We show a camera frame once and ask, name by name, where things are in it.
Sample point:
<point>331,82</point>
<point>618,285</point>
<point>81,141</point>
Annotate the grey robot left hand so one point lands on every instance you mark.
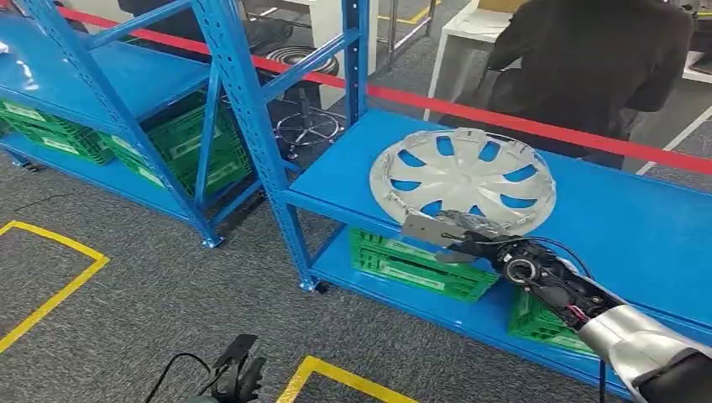
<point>250,381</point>

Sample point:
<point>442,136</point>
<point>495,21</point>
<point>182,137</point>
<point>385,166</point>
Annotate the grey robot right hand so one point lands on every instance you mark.
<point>489,244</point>

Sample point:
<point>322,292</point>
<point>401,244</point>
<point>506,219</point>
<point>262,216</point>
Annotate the silver wheel hubcap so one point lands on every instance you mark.
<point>461,183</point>

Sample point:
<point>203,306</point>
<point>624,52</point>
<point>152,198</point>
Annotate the silver black robot right arm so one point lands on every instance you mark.
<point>628,339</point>

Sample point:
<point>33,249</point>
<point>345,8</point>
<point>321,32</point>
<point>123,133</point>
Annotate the blue metal shelving rack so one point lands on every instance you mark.
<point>612,222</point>
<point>111,72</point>

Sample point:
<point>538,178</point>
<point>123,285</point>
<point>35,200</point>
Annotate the red barrier belt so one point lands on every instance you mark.
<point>500,119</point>

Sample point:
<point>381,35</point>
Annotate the white desk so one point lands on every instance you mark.
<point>456,61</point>

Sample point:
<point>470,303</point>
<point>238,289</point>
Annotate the person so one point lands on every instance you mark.
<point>584,66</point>

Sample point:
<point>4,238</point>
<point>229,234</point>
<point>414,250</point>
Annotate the black round stool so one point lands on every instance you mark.
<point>300,58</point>

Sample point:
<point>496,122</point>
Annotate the white cabinet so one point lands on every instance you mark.
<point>328,33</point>

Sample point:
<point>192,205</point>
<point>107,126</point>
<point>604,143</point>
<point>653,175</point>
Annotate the black left wrist camera bracket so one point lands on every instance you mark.
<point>236,349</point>

